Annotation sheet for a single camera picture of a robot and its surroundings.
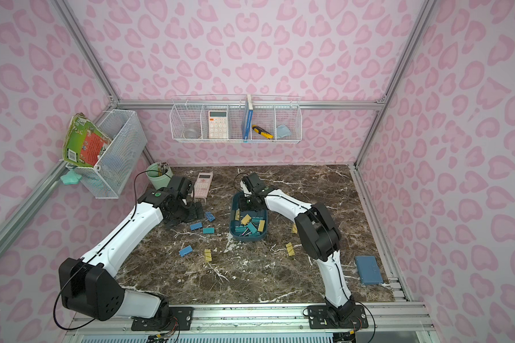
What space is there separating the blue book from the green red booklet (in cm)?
53

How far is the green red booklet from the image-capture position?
68cm

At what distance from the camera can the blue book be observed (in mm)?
854
